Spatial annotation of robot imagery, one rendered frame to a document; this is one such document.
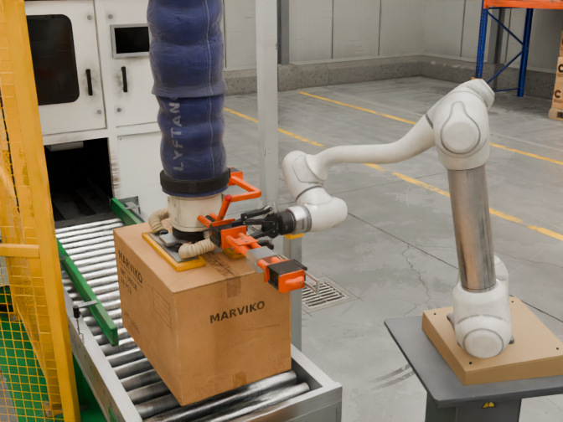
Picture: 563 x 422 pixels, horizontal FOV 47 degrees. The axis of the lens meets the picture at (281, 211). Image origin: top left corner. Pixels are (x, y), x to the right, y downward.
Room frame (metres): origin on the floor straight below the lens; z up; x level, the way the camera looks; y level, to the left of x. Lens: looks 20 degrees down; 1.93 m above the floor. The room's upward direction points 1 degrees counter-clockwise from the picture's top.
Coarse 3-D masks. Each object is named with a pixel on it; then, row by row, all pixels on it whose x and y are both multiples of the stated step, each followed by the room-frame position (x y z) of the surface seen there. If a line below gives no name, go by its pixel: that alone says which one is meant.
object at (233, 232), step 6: (216, 222) 1.86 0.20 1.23; (222, 222) 1.87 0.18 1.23; (228, 222) 1.87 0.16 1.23; (210, 228) 1.83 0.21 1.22; (216, 228) 1.84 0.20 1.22; (234, 228) 1.80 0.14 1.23; (240, 228) 1.81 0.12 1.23; (246, 228) 1.83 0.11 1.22; (216, 234) 1.79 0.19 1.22; (222, 234) 1.78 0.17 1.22; (228, 234) 1.79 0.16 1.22; (234, 234) 1.80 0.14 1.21; (210, 240) 1.83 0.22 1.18; (216, 240) 1.80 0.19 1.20; (222, 240) 1.78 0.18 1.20; (222, 246) 1.78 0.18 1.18; (228, 246) 1.79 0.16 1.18
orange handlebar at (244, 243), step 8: (240, 184) 2.33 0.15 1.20; (248, 184) 2.30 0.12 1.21; (256, 192) 2.21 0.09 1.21; (232, 200) 2.15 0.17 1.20; (240, 200) 2.17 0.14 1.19; (200, 216) 1.96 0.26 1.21; (216, 216) 1.96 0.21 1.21; (208, 224) 1.90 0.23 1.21; (232, 240) 1.74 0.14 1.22; (240, 240) 1.74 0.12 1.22; (248, 240) 1.74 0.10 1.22; (256, 240) 1.74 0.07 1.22; (232, 248) 1.74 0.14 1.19; (240, 248) 1.70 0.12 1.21; (248, 248) 1.74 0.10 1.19; (264, 264) 1.58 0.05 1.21; (288, 280) 1.48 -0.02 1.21; (296, 280) 1.48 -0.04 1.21
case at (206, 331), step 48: (144, 240) 2.10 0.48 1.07; (144, 288) 1.94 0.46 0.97; (192, 288) 1.73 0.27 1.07; (240, 288) 1.81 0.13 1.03; (144, 336) 1.98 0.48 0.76; (192, 336) 1.73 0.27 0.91; (240, 336) 1.81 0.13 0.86; (288, 336) 1.90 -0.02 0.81; (192, 384) 1.72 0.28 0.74; (240, 384) 1.81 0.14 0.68
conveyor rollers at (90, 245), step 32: (96, 224) 3.68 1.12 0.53; (96, 256) 3.17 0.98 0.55; (96, 288) 2.79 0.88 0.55; (128, 352) 2.23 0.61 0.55; (128, 384) 2.03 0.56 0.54; (160, 384) 2.01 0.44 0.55; (256, 384) 2.00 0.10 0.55; (288, 384) 2.05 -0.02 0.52; (160, 416) 1.82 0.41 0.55; (192, 416) 1.86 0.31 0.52; (224, 416) 1.83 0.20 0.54
